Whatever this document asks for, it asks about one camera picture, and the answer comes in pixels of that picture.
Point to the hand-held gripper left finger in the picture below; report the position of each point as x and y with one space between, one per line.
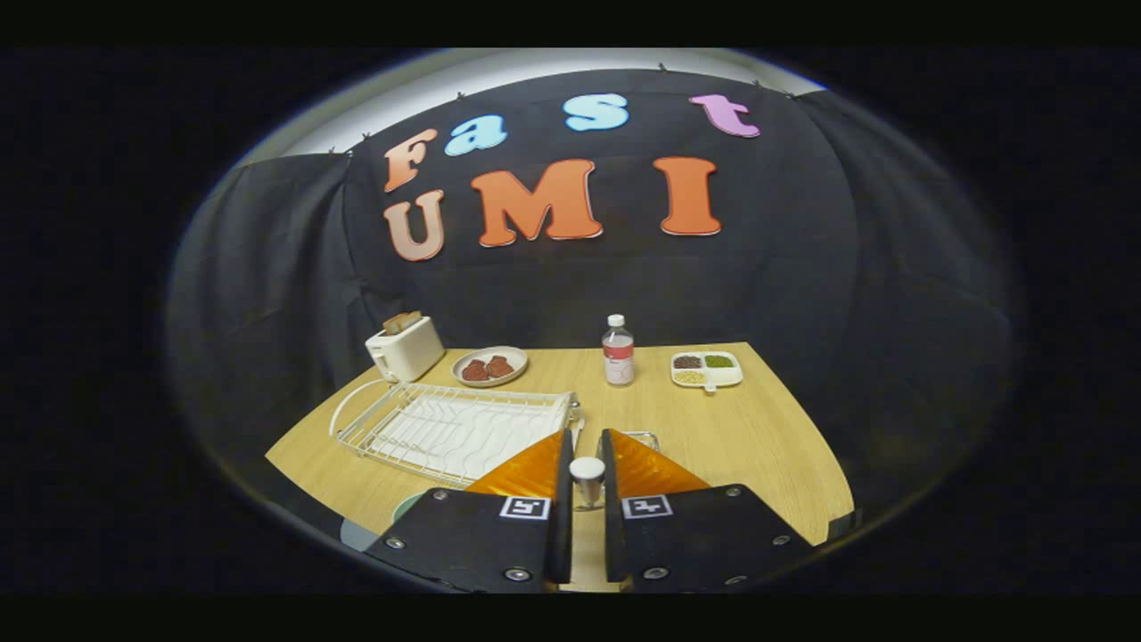
481 544

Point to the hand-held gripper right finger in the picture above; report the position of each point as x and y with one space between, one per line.
695 539

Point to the pale green plate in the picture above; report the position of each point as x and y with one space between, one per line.
361 533

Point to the white divided bean dish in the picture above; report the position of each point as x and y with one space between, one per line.
726 374

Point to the grey plate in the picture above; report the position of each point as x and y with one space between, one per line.
517 357

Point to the white ribbed drip tray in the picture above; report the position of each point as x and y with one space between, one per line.
463 432

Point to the brown meat piece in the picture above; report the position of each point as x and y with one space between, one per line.
475 371
499 366

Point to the clear plastic bottle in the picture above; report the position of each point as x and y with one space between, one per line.
618 357

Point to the white toaster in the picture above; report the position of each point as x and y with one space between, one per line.
406 352

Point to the toast slices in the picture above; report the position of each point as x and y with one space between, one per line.
403 321

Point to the black backdrop cloth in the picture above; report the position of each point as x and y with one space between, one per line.
758 285

